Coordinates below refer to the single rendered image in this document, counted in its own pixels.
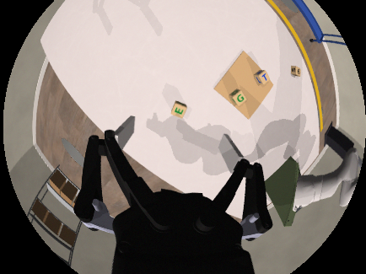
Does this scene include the tan letter block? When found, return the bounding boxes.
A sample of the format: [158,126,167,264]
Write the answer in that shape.
[254,70,270,84]
[171,100,187,119]
[229,89,247,106]
[291,66,301,77]

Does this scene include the tan square mat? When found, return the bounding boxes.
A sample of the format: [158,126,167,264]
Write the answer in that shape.
[214,51,273,120]

